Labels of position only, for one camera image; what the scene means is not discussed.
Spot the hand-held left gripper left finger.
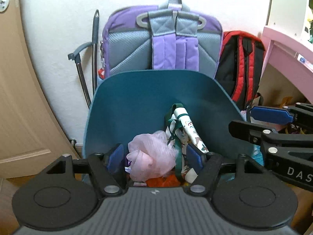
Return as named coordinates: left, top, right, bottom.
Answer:
left=45, top=143, right=128, bottom=197

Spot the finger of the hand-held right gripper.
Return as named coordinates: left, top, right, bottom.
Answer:
left=228, top=119, right=313, bottom=193
left=247, top=103, right=313, bottom=135

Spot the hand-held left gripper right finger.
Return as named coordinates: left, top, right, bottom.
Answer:
left=186, top=143, right=269, bottom=197

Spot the white patterned bag green ribbon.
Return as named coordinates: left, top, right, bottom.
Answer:
left=165, top=103, right=209, bottom=177

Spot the pink mesh bath sponge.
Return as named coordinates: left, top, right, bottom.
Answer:
left=126, top=130, right=179, bottom=180

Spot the orange plastic bag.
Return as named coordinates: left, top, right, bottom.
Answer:
left=145, top=175, right=183, bottom=188

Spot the teal trash bin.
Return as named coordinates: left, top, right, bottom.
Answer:
left=83, top=70, right=264, bottom=184

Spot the red black backpack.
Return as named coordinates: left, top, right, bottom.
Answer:
left=215, top=31, right=267, bottom=110

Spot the pink desk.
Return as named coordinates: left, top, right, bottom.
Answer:
left=260, top=26, right=313, bottom=84

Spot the purple grey backpack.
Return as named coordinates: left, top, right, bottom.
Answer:
left=99, top=0, right=224, bottom=80

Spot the beige wooden door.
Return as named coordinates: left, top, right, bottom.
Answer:
left=0, top=0, right=81, bottom=179

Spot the grey pole black tip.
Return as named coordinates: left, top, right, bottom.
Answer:
left=92, top=9, right=100, bottom=96

